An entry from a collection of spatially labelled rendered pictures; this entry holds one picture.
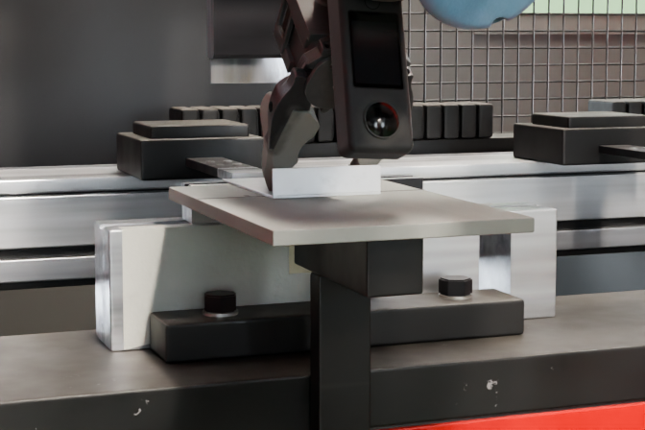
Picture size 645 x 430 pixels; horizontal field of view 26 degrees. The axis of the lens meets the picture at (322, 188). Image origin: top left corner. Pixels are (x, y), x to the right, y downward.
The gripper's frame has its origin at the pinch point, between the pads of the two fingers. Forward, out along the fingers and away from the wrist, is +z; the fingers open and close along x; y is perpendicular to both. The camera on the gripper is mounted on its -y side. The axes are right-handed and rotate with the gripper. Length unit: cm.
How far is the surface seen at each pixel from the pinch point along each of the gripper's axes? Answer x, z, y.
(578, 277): -56, 51, 29
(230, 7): 4.1, -4.3, 15.3
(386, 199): -3.3, -3.0, -4.6
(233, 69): 3.6, 0.0, 12.8
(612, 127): -43, 17, 22
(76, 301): -18, 168, 123
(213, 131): 0.0, 16.9, 22.9
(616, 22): -147, 115, 156
